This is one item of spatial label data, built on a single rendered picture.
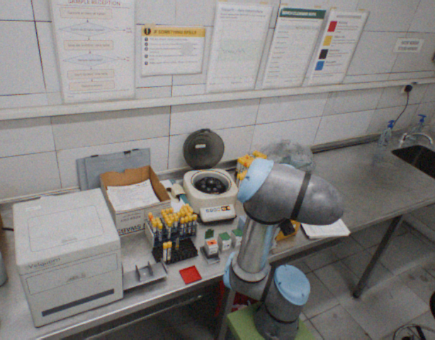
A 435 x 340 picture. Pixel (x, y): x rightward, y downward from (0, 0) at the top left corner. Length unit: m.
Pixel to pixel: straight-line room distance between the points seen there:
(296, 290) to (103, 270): 0.60
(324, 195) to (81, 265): 0.73
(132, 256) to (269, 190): 0.82
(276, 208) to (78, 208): 0.69
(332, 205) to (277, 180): 0.13
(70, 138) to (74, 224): 0.54
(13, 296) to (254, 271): 0.83
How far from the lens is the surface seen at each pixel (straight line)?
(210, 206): 1.58
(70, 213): 1.19
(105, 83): 1.50
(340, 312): 2.61
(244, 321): 1.25
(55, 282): 1.15
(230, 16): 1.61
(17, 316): 1.35
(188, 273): 1.38
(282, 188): 0.75
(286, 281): 1.09
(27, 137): 1.57
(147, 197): 1.61
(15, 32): 1.42
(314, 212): 0.76
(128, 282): 1.30
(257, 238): 0.90
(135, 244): 1.48
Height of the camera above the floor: 1.94
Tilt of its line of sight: 33 degrees down
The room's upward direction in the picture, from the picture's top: 8 degrees clockwise
